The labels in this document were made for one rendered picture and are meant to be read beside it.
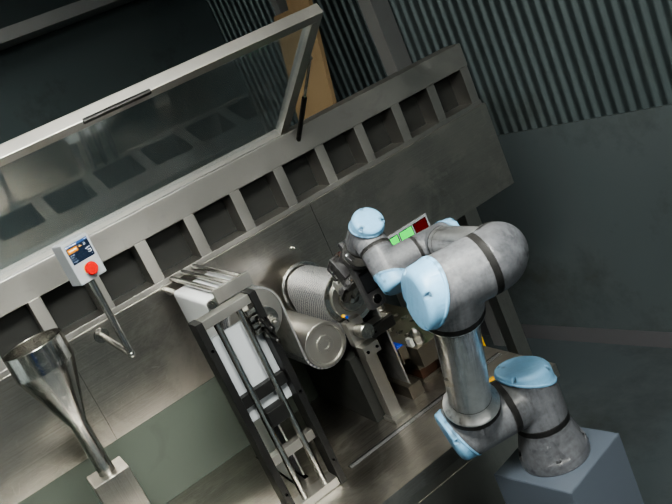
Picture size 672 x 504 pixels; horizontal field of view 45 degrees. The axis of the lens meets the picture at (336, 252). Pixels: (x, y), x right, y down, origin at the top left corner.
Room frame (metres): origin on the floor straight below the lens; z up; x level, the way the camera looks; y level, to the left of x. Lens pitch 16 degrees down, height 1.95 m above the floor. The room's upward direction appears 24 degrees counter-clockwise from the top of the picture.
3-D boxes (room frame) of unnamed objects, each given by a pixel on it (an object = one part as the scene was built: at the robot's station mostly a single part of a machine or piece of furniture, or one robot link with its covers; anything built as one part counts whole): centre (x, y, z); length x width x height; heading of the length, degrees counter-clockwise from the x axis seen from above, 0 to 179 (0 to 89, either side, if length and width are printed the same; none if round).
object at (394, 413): (1.92, 0.03, 1.05); 0.06 x 0.05 x 0.31; 25
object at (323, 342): (2.03, 0.17, 1.18); 0.26 x 0.12 x 0.12; 25
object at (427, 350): (2.19, -0.08, 1.00); 0.40 x 0.16 x 0.06; 25
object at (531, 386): (1.49, -0.25, 1.07); 0.13 x 0.12 x 0.14; 100
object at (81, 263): (1.76, 0.52, 1.66); 0.07 x 0.07 x 0.10; 40
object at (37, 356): (1.76, 0.71, 1.50); 0.14 x 0.14 x 0.06
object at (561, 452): (1.49, -0.25, 0.95); 0.15 x 0.15 x 0.10
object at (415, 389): (2.11, 0.01, 0.92); 0.28 x 0.04 x 0.04; 25
